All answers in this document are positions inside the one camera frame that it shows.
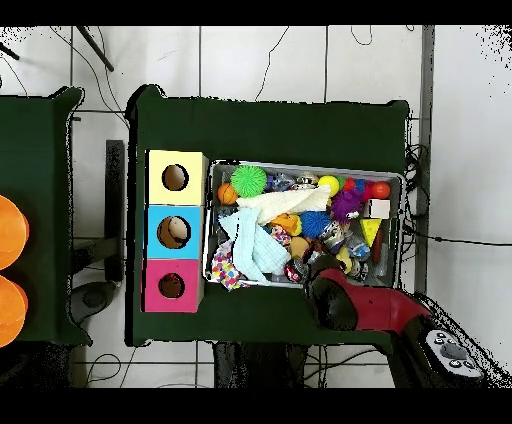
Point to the blue spiky ball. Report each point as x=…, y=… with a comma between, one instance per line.
x=315, y=224

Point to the cream yellow cloth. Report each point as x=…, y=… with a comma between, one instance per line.
x=280, y=200

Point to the yellow ball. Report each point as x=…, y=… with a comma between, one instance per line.
x=329, y=185

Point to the orange round bowl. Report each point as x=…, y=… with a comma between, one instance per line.
x=10, y=232
x=10, y=312

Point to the orange basketball toy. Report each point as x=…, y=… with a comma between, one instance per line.
x=227, y=193

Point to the black upright panel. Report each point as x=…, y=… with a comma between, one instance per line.
x=115, y=208

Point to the dark green table cloth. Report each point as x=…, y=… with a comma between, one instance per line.
x=264, y=128

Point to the clear mesh bin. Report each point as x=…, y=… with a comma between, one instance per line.
x=213, y=210

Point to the mint green waffle cloth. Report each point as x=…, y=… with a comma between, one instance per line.
x=256, y=248

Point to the black rod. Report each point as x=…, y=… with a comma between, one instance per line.
x=8, y=51
x=94, y=49

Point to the green spiky ball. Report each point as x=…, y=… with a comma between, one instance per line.
x=249, y=181

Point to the plain wooden block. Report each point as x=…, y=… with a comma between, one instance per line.
x=378, y=209

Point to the dark green covered side table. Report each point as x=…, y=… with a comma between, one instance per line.
x=40, y=160

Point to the yellow triangular block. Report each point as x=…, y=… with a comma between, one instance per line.
x=370, y=230

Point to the wooden box with three holes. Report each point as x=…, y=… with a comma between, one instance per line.
x=197, y=256

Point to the colourful polka dot cloth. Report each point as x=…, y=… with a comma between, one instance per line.
x=224, y=274

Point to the grey floor stand base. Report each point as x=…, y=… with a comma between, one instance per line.
x=94, y=300

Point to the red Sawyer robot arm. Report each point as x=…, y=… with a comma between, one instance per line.
x=384, y=308

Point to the small orange ball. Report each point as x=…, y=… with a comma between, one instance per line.
x=381, y=190

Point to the purple plush toy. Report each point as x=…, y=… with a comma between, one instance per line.
x=346, y=206

